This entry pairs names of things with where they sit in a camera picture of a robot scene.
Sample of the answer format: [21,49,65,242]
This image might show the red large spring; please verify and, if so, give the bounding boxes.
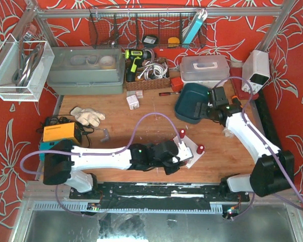
[179,129,186,139]

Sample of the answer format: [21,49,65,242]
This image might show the teal plastic tray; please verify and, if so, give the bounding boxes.
[174,83,210,125]

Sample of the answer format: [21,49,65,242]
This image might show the grey metal bracket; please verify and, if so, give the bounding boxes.
[100,129,110,143]

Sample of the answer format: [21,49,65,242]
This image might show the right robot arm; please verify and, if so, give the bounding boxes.
[194,87,294,197]

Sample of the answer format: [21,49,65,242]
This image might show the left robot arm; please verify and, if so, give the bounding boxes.
[43,140,193,193]

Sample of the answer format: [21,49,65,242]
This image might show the orange black screwdriver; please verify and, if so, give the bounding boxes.
[231,95,243,108]

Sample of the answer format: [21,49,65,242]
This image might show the white clear toolbox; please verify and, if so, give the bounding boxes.
[180,55,230,88]

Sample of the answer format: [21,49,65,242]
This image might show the red small box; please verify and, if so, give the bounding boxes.
[170,77,184,92]

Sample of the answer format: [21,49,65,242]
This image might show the white power supply unit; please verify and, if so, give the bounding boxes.
[242,50,270,94]

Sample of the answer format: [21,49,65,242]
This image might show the white power adapter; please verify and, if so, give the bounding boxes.
[126,95,140,110]

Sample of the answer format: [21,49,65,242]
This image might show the brown wicker basket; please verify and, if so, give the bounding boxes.
[124,70,171,91]

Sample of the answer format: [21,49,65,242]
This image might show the yellow tape measure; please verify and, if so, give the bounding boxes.
[168,37,180,48]

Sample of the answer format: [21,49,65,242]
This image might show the white work glove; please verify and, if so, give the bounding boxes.
[70,106,106,127]

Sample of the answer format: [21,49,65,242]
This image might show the yellow box device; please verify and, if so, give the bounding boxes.
[43,122,82,145]

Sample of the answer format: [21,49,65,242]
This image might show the blue white board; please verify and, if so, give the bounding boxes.
[182,9,208,48]

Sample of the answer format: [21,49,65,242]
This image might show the black round tape measure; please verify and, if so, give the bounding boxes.
[142,35,159,48]

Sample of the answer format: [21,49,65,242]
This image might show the grey plastic storage box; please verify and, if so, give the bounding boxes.
[46,46,125,95]

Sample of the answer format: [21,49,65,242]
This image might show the teal box device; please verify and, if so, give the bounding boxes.
[39,141,58,161]

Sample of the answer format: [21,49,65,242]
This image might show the white mesh hanging basket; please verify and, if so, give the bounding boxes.
[0,34,55,102]

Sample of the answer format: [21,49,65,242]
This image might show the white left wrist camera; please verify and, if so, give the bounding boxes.
[176,141,193,162]

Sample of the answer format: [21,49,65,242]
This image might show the white base plate with pegs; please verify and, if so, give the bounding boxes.
[173,136,205,169]

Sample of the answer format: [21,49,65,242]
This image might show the black cable duct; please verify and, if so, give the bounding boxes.
[255,90,283,150]

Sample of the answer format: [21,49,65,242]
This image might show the red handled small tool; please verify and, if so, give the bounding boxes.
[159,91,180,96]

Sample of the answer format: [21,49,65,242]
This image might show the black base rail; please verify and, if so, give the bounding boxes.
[69,182,250,211]

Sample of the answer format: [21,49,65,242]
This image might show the white coiled cables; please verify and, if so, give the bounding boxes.
[137,63,170,80]

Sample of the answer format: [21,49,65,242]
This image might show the green cordless drill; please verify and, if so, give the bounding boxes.
[124,49,152,82]

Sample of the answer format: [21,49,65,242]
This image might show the aluminium frame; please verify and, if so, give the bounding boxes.
[0,0,295,99]

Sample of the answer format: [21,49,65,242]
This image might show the black wire wall basket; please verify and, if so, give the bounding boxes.
[88,4,207,49]

